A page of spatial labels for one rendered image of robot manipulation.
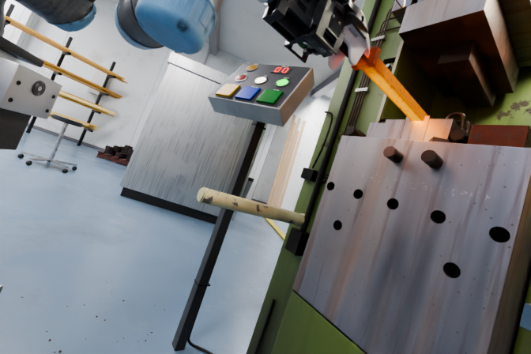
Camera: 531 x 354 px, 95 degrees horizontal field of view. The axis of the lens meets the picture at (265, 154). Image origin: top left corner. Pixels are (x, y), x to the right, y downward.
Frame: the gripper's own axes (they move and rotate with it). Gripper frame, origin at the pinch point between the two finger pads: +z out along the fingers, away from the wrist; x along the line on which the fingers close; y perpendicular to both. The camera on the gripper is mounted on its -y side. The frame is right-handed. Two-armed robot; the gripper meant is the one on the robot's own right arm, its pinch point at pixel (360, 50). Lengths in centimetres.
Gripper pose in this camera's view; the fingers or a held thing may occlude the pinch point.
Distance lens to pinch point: 52.2
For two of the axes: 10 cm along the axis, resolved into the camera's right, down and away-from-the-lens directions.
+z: 7.5, 3.4, 5.7
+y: -3.4, 9.3, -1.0
